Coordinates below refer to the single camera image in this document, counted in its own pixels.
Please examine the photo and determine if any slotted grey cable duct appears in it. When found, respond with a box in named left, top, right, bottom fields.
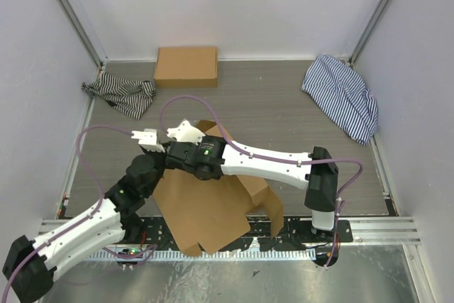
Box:
left=88, top=247, right=316, bottom=262

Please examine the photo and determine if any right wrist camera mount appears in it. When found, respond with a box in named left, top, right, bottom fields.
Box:
left=167, top=120, right=205, bottom=145

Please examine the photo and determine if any cardboard box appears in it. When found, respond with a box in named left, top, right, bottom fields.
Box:
left=151, top=119, right=284, bottom=257
left=154, top=46, right=218, bottom=89

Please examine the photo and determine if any right aluminium frame post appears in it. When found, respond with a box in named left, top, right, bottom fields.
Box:
left=348, top=0, right=392, bottom=66

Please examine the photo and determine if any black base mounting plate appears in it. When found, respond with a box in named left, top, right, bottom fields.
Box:
left=120, top=216, right=333, bottom=252

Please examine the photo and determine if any blue white striped cloth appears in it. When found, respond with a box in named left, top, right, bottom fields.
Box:
left=301, top=55, right=379, bottom=145

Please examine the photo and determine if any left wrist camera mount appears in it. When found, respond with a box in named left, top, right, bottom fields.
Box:
left=131, top=128, right=165, bottom=153

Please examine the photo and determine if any aluminium front rail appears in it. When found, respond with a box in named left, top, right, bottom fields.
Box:
left=33, top=216, right=423, bottom=248

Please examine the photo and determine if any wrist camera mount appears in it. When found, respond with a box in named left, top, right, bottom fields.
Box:
left=131, top=128, right=165, bottom=153
left=167, top=120, right=205, bottom=145

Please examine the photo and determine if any folded closed cardboard box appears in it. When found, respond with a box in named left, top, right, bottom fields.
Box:
left=154, top=46, right=218, bottom=89

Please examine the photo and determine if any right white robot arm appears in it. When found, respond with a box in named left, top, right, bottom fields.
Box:
left=165, top=136, right=339, bottom=243

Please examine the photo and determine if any aluminium frame post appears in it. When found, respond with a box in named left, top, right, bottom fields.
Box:
left=348, top=0, right=392, bottom=66
left=56, top=0, right=106, bottom=68

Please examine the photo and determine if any black white striped cloth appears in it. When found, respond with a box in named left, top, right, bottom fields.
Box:
left=81, top=71, right=157, bottom=120

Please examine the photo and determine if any left aluminium frame post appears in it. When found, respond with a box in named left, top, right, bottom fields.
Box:
left=56, top=0, right=106, bottom=68

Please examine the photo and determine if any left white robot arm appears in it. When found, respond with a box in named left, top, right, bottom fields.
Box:
left=1, top=153, right=165, bottom=302

